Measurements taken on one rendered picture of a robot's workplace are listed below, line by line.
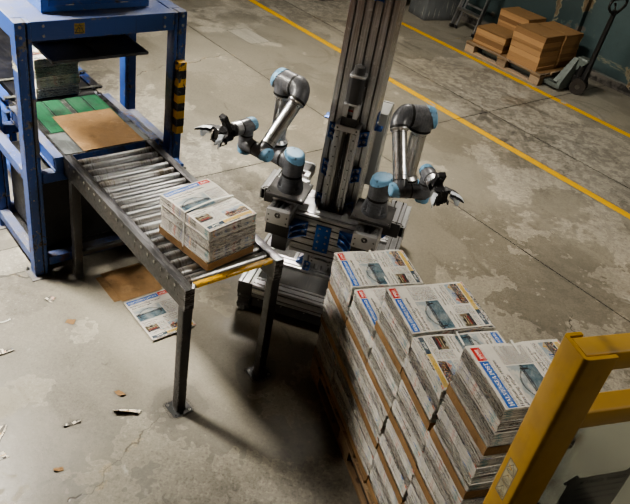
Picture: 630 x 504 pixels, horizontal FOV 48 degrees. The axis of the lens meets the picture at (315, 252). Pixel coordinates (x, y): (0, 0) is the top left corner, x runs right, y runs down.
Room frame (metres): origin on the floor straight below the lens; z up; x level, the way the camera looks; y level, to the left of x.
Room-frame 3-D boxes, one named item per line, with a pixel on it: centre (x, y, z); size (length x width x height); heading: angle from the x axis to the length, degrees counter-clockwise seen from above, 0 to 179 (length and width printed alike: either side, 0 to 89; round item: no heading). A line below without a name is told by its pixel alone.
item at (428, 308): (2.29, -0.54, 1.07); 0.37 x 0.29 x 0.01; 114
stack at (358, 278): (2.42, -0.49, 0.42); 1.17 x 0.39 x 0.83; 23
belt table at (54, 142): (3.79, 1.53, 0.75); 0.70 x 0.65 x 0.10; 45
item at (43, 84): (4.19, 1.93, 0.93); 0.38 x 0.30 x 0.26; 45
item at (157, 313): (3.09, 0.83, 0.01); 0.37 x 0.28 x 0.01; 45
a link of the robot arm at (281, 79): (3.52, 0.32, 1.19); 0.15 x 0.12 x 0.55; 55
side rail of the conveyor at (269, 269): (3.24, 0.63, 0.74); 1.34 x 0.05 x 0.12; 45
